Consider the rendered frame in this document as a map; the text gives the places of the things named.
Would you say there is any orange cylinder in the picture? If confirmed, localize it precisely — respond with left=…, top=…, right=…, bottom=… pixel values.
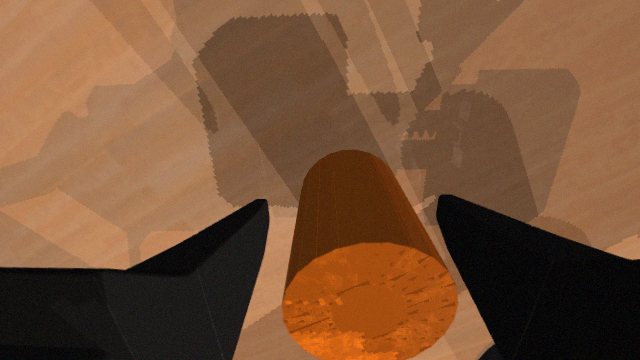
left=281, top=150, right=459, bottom=360

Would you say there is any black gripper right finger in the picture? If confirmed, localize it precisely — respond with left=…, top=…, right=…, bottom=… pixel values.
left=436, top=194, right=640, bottom=360

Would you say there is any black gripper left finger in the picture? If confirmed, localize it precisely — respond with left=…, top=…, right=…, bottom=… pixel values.
left=0, top=199, right=270, bottom=360

